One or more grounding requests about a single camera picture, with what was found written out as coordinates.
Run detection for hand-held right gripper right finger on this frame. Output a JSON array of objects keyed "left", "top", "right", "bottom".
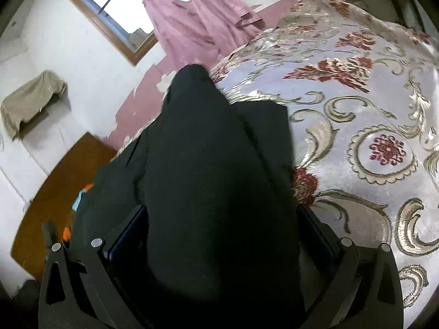
[{"left": 298, "top": 206, "right": 405, "bottom": 329}]

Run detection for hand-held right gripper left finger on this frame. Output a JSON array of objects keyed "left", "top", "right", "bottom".
[{"left": 38, "top": 205, "right": 151, "bottom": 329}]

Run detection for black garment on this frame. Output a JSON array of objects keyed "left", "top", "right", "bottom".
[{"left": 70, "top": 63, "right": 306, "bottom": 329}]

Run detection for orange and blue cloth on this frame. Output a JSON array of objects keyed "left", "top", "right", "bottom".
[{"left": 62, "top": 183, "right": 95, "bottom": 244}]

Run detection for brown wooden door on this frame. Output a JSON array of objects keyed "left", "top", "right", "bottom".
[{"left": 10, "top": 132, "right": 119, "bottom": 283}]

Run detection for floral satin bedspread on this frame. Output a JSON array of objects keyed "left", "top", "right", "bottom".
[{"left": 113, "top": 0, "right": 439, "bottom": 329}]

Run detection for beige cloth cover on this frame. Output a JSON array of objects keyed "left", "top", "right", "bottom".
[{"left": 0, "top": 70, "right": 68, "bottom": 141}]

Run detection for pink curtain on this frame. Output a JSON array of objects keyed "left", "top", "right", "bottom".
[{"left": 48, "top": 0, "right": 266, "bottom": 71}]

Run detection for wooden framed window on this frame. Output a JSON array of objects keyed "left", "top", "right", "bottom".
[{"left": 55, "top": 0, "right": 158, "bottom": 67}]

